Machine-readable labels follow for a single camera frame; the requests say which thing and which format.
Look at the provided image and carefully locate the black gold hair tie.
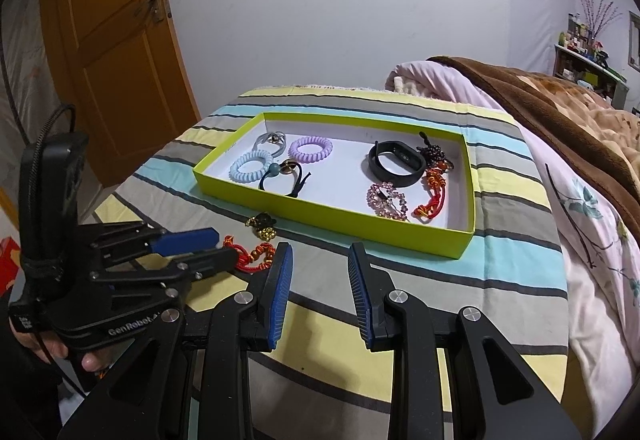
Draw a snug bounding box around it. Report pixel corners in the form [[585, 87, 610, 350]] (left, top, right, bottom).
[[244, 211, 279, 241]]

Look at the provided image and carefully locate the light blue spiral hair tie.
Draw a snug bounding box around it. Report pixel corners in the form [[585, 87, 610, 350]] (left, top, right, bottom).
[[228, 150, 274, 184]]

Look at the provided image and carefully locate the pink crystal bracelet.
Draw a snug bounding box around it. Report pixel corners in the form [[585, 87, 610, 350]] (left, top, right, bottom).
[[365, 181, 411, 222]]

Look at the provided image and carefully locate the red knotted cord charm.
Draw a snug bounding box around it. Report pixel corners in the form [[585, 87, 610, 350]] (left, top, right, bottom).
[[412, 160, 450, 223]]

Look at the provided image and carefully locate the grey elastic hair tie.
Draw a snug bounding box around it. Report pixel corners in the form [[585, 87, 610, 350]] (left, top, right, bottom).
[[252, 130, 289, 158]]

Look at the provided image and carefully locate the purple spiral hair tie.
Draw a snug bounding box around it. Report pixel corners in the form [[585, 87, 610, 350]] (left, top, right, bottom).
[[287, 134, 334, 164]]

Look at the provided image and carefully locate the black fitness band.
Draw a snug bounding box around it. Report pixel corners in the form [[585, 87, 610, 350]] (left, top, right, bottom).
[[368, 141, 426, 188]]

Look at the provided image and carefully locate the person's left hand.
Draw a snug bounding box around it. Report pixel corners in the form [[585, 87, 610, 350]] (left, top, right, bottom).
[[9, 323, 117, 373]]

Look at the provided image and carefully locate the striped tablecloth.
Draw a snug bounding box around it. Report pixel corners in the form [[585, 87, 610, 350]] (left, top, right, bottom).
[[93, 87, 568, 439]]

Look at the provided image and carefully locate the lime green shallow box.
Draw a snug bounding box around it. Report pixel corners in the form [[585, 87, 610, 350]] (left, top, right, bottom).
[[193, 112, 476, 259]]

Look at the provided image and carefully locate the orange wooden door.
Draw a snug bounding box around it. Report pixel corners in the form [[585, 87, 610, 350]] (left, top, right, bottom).
[[40, 0, 200, 186]]

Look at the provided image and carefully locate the pink floral duvet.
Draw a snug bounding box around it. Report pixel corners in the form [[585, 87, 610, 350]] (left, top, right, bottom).
[[386, 59, 639, 439]]

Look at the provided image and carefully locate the brown fleece blanket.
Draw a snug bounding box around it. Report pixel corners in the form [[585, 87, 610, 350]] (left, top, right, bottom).
[[432, 56, 639, 236]]

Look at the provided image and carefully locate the cluttered shelf desk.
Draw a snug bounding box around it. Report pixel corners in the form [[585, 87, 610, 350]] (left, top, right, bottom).
[[553, 13, 629, 110]]

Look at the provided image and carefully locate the purple branch decoration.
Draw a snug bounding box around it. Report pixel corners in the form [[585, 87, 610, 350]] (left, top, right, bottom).
[[579, 0, 623, 39]]

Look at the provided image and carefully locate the barred window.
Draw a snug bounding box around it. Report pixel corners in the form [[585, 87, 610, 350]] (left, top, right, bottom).
[[628, 12, 640, 72]]

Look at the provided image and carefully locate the brass door handle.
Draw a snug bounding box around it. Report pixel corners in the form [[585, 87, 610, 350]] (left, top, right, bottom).
[[134, 0, 171, 24]]

